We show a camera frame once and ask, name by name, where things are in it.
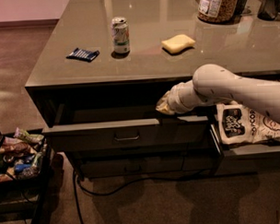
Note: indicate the black white chip bag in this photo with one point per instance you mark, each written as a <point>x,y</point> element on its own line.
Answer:
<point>239,124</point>

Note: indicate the dark metal kettle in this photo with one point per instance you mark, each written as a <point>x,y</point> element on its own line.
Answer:
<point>269,10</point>

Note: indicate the green white soda can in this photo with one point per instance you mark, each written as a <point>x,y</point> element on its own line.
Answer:
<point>120,35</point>

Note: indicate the yellow sponge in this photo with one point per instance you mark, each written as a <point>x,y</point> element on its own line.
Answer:
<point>178,43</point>

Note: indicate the green snack bag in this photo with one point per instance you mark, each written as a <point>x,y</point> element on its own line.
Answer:
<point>27,137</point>

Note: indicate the brown snack bag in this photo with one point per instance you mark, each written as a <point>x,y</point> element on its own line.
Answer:
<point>20,148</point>

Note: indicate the grey drawer cabinet counter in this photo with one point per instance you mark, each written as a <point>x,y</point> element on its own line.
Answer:
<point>247,46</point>

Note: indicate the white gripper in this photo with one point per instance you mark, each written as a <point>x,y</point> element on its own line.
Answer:
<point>174,99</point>

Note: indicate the black snack cart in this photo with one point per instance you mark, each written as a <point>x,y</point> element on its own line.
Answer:
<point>22,194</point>

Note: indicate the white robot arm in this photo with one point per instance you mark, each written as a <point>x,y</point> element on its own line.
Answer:
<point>212,84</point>

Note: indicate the large jar of nuts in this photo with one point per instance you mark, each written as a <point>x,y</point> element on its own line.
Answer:
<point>216,11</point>

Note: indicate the dark glass container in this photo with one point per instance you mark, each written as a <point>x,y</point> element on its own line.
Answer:
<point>240,6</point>

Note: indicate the blue striped snack packet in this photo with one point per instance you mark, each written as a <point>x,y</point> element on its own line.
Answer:
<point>83,55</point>

